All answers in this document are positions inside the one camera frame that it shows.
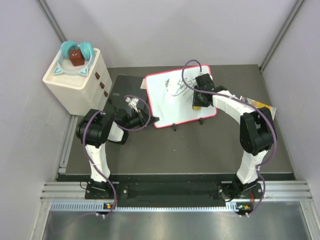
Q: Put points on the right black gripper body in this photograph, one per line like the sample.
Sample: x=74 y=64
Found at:
x=198 y=99

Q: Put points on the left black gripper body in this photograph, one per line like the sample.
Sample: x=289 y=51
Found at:
x=138 y=118

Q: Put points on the yellow whiteboard eraser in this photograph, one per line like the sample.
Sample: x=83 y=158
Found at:
x=196 y=108

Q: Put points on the pink framed whiteboard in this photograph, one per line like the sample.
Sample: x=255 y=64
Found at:
x=171 y=100

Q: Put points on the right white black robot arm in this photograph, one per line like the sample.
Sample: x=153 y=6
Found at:
x=256 y=129

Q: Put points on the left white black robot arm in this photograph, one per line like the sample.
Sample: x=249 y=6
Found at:
x=94 y=131

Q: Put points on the colourful book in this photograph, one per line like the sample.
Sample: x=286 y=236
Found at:
x=258 y=104

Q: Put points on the white drawer cabinet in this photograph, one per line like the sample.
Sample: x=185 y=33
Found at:
x=81 y=88

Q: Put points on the teal cat ear headphones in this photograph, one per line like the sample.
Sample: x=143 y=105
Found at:
x=64 y=65

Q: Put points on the brown cube toy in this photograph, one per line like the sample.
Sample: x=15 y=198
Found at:
x=76 y=57

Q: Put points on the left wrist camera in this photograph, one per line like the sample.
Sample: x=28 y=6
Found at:
x=132 y=102

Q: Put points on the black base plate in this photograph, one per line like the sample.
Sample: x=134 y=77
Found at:
x=177 y=190

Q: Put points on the aluminium rail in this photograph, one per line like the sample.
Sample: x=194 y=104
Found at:
x=276 y=191

